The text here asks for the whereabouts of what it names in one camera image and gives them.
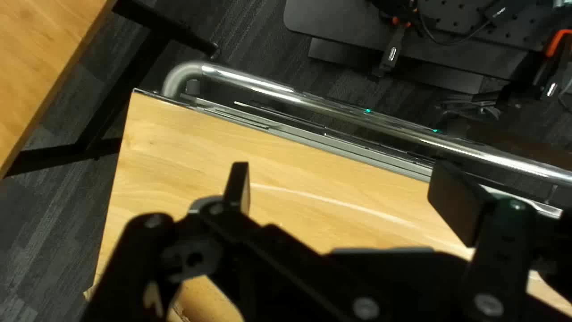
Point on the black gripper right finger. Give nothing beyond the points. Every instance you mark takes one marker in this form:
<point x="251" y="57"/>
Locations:
<point x="456" y="200"/>

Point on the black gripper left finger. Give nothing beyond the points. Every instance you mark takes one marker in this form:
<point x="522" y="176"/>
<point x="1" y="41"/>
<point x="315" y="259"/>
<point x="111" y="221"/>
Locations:
<point x="238" y="187"/>

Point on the black bar clamp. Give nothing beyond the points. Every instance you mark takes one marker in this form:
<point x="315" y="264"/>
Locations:
<point x="394" y="51"/>

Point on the black perforated plate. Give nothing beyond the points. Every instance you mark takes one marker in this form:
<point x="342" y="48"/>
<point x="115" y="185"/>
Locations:
<point x="465" y="19"/>

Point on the metal cart frame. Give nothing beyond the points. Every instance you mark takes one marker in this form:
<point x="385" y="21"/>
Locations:
<point x="333" y="141"/>

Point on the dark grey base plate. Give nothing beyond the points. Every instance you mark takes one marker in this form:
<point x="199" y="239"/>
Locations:
<point x="340" y="24"/>

